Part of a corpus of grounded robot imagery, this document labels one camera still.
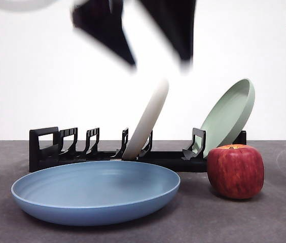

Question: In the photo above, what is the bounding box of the blue plate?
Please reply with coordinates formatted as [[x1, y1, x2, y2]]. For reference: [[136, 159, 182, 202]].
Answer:
[[11, 160, 182, 227]]

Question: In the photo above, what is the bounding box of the black plate rack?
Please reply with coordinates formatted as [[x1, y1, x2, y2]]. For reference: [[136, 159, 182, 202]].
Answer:
[[28, 126, 247, 174]]

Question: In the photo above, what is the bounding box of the cream white plate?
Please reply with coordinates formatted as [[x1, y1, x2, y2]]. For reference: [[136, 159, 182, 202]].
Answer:
[[122, 77, 170, 160]]

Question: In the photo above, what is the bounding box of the red apple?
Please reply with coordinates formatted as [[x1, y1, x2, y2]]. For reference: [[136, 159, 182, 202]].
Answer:
[[206, 144, 265, 200]]

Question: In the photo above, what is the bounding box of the pale green plate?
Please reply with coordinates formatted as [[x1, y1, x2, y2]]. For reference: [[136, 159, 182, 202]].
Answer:
[[199, 78, 256, 159]]

